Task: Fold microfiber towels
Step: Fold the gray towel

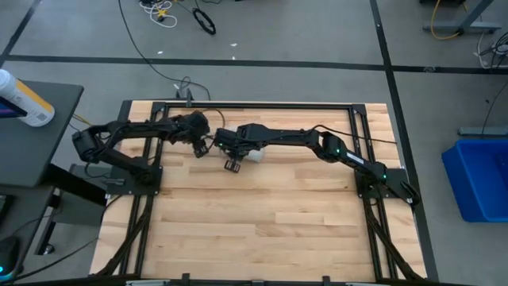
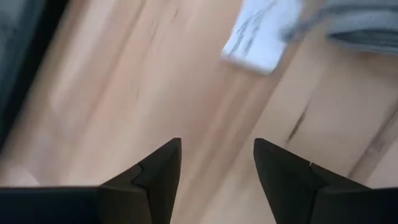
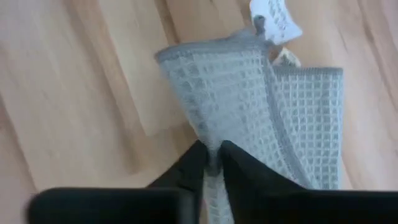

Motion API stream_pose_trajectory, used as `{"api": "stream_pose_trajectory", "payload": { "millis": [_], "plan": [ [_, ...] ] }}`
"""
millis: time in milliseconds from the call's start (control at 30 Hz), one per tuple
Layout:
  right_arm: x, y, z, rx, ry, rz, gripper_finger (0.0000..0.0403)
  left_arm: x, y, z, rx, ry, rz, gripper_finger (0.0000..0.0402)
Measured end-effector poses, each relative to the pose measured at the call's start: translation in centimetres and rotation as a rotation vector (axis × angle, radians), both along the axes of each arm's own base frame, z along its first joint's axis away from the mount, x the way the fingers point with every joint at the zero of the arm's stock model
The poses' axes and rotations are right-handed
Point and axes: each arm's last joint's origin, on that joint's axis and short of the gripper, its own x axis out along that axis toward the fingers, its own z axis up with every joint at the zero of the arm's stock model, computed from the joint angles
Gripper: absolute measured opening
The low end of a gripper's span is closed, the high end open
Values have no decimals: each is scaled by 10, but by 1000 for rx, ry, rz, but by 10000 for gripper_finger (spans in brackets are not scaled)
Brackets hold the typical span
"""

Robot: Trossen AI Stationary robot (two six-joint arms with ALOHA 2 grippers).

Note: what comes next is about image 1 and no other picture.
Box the thin yellow wires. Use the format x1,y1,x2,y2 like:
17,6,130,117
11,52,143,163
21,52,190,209
72,113,94,127

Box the black computer desk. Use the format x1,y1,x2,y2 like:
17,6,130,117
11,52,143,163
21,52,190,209
0,184,56,275

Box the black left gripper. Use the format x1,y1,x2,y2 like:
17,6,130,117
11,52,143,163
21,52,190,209
169,110,212,159

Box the grey floor foot bar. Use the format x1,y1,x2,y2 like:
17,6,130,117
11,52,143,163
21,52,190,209
457,126,508,138

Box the blue plastic bin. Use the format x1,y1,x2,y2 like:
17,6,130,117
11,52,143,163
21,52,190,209
441,138,508,223

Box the black side table leg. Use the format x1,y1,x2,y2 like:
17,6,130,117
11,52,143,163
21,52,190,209
34,161,109,256

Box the black side table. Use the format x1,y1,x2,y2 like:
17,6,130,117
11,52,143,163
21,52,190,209
0,80,86,188

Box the grey desk foot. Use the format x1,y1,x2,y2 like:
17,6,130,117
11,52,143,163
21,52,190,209
421,0,502,35

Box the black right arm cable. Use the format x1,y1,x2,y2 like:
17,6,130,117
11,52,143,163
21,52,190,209
311,124,398,145

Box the grey plug cable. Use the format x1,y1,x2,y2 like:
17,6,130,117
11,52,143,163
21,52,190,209
172,75,196,109

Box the white yellow wipes canister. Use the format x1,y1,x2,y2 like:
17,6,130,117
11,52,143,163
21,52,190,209
0,68,56,128

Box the long black floor cable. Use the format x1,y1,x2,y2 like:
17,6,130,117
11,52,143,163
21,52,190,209
117,0,212,101

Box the yellow floor cable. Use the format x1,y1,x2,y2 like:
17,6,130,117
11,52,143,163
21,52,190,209
429,0,470,41

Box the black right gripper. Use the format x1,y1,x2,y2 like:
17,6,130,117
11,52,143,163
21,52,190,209
213,126,261,174

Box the black coiled cable ring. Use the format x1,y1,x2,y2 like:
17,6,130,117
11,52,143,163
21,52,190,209
191,7,217,37

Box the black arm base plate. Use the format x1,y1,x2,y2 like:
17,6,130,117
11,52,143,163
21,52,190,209
105,164,164,196
354,166,413,200

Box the grey microfiber towel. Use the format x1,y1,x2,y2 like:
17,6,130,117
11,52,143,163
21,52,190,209
244,147,266,164

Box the black aluminium table frame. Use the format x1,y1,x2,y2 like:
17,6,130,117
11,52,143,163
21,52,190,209
90,100,429,286

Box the black computer mouse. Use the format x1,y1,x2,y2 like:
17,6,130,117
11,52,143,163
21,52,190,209
0,235,21,281

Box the white cable bundle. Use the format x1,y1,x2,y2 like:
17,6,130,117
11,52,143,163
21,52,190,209
138,0,179,29

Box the tangled cable bundle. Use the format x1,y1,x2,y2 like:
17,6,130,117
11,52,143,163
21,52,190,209
475,30,508,71

